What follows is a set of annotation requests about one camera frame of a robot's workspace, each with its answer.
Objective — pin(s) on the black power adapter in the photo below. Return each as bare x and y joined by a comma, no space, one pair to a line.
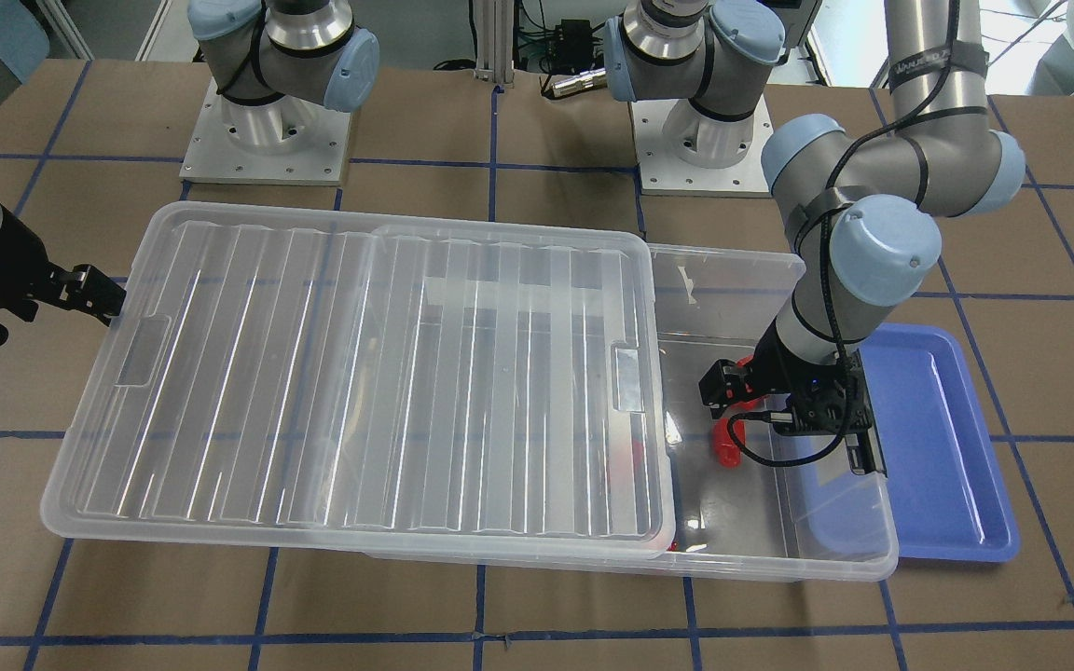
572,47

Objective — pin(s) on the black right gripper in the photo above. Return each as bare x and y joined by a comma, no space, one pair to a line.
10,266

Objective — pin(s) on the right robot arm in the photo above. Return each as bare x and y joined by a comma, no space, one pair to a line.
260,52

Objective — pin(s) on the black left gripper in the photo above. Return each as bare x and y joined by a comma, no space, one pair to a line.
768,375

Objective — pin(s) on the blue plastic tray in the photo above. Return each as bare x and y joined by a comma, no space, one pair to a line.
942,495

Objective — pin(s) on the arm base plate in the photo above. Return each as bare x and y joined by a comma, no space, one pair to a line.
682,153
288,142

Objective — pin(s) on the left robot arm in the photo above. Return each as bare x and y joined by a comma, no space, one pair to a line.
860,211

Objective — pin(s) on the aluminium frame post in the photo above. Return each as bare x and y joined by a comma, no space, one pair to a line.
494,29

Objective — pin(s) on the clear plastic box lid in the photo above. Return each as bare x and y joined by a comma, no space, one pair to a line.
383,384

